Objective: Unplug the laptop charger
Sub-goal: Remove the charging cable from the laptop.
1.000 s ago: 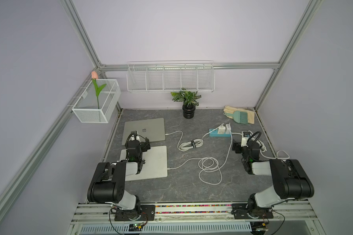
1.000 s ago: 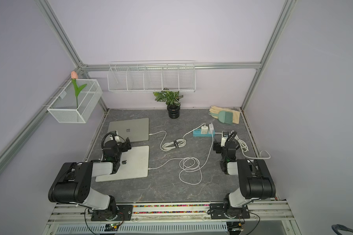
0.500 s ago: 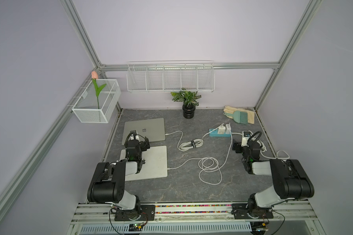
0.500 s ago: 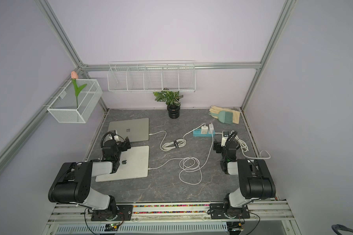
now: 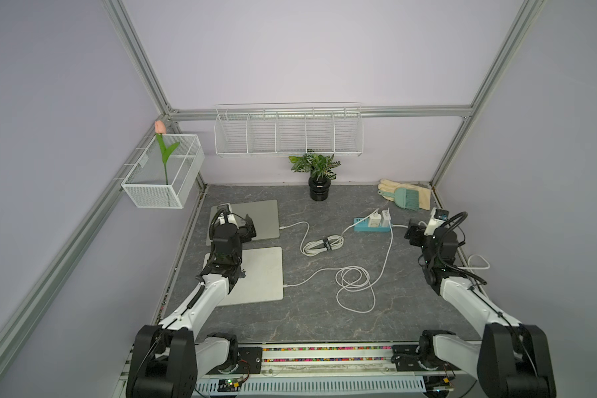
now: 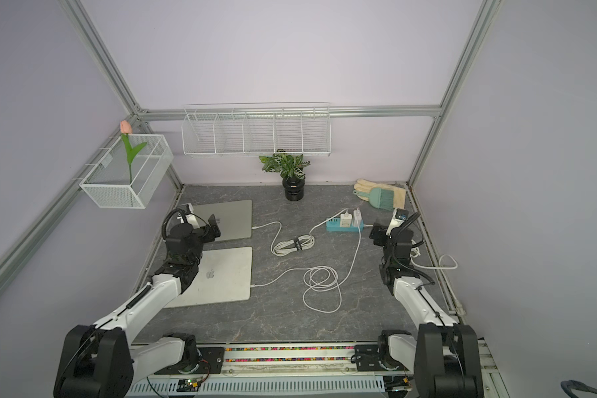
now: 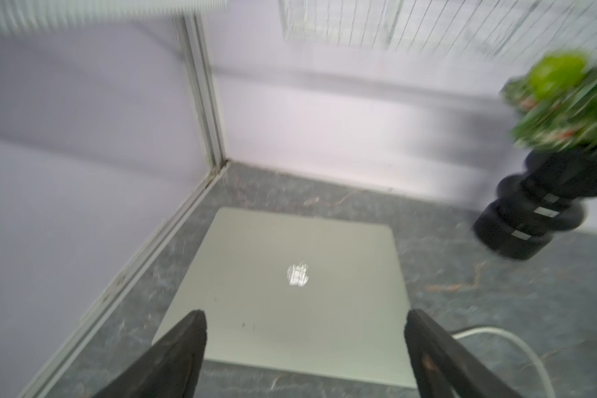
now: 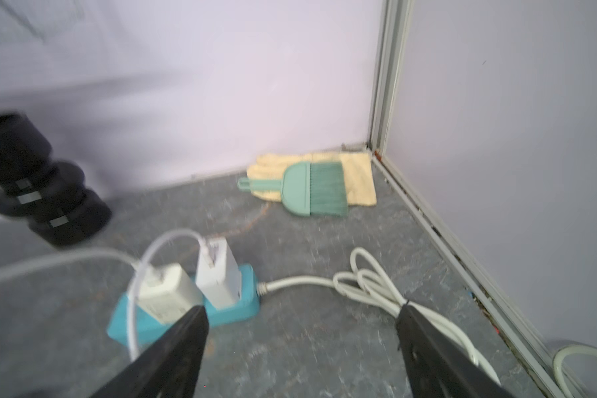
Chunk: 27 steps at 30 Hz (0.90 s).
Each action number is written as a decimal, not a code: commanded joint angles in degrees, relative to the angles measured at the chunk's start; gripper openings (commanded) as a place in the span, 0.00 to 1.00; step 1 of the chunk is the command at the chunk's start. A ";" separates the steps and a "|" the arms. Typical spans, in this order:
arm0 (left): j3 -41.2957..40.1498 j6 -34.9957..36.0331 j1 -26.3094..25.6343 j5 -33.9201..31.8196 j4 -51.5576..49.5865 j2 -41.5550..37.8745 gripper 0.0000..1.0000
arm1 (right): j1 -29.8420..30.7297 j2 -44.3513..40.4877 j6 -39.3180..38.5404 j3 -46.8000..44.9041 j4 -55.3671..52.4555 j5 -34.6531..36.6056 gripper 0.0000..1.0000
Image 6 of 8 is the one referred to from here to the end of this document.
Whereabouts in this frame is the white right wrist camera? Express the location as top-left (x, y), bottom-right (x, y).
top-left (386, 208), bottom-right (409, 235)

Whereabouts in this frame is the white charger cable coil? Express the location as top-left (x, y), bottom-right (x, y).
top-left (250, 231), bottom-right (363, 314)

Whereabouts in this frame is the white mesh wall basket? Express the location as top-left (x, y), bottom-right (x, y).
top-left (80, 134), bottom-right (173, 209)

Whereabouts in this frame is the white square laptop charger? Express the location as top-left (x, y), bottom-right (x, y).
top-left (339, 212), bottom-right (353, 228)

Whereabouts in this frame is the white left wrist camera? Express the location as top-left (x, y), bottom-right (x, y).
top-left (181, 203), bottom-right (197, 226)

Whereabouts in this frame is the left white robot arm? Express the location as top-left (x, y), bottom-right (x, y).
top-left (53, 217), bottom-right (221, 397)

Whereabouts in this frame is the pink artificial tulip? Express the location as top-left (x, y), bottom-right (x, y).
top-left (119, 120), bottom-right (147, 184)

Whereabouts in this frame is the silver laptop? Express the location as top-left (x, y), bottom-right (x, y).
top-left (166, 247), bottom-right (252, 308)
top-left (192, 200), bottom-right (253, 242)

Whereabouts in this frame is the aluminium mounting rail base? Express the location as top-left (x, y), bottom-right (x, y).
top-left (123, 340), bottom-right (503, 398)

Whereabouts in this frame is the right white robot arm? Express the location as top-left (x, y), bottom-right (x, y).
top-left (351, 224), bottom-right (484, 397)

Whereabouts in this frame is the green hand brush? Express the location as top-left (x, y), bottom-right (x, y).
top-left (353, 187), bottom-right (395, 212)

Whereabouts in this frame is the white wire wall shelf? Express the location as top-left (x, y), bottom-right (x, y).
top-left (182, 102), bottom-right (332, 157)

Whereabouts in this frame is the beige work glove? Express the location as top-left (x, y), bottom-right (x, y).
top-left (353, 179), bottom-right (407, 209)

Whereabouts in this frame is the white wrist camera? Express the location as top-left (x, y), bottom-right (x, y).
top-left (181, 203), bottom-right (197, 226)
top-left (386, 208), bottom-right (409, 235)

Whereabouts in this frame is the teal power strip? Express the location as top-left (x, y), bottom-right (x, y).
top-left (326, 217), bottom-right (365, 233)

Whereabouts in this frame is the potted green plant black vase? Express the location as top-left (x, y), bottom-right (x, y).
top-left (259, 149), bottom-right (311, 202)

